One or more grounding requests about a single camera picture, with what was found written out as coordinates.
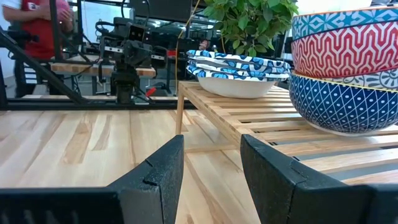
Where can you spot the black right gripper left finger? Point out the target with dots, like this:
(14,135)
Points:
(140,202)

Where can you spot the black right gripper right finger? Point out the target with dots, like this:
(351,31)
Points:
(295,202)

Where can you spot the blue white paper bowl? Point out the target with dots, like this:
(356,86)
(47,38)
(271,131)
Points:
(236,88)

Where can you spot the navy diamond pattern ceramic bowl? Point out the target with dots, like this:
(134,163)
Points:
(339,105)

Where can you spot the red patterned plate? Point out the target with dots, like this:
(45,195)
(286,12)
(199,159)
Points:
(342,49)

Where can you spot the orange and teal ceramic bowl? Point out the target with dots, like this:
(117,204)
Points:
(342,20)

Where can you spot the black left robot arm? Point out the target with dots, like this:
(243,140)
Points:
(124,81)

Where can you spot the wooden slatted shelf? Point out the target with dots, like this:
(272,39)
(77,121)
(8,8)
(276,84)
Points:
(248,115)

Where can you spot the small red clip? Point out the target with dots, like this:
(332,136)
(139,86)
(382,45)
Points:
(151,91)

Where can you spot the black monitor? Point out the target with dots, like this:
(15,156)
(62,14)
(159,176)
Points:
(161,9)

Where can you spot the background wooden table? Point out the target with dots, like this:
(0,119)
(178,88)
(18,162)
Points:
(77,68)

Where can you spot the person's hand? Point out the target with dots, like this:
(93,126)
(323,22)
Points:
(65,17)

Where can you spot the person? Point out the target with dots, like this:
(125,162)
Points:
(37,31)

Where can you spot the green potted plant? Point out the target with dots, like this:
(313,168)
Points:
(248,21)

